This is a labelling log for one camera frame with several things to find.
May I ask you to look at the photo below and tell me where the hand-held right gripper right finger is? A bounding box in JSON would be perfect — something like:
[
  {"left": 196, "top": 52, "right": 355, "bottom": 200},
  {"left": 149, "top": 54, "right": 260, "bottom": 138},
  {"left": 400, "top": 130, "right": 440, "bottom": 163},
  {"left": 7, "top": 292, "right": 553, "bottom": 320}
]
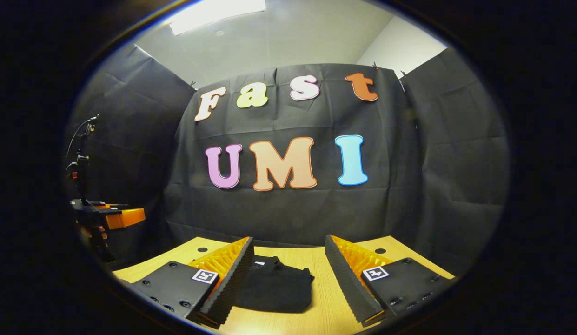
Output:
[{"left": 325, "top": 234, "right": 456, "bottom": 326}]

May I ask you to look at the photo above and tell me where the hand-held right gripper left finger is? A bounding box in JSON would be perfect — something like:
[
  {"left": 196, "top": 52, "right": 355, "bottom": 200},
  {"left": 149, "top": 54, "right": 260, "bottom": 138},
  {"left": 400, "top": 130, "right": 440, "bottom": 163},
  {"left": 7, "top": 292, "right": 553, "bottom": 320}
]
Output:
[{"left": 130, "top": 236, "right": 255, "bottom": 328}]

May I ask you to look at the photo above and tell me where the black buttoned shirt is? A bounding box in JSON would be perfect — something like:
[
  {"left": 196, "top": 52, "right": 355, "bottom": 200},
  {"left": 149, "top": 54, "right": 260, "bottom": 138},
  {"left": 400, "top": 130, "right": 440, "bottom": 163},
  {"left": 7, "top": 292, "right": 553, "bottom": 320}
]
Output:
[{"left": 232, "top": 255, "right": 315, "bottom": 314}]

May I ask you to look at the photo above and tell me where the black backdrop cloth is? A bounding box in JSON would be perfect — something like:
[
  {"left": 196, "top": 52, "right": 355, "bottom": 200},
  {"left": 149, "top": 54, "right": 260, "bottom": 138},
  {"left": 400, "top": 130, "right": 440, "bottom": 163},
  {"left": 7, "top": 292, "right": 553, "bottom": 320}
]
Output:
[{"left": 65, "top": 44, "right": 510, "bottom": 280}]

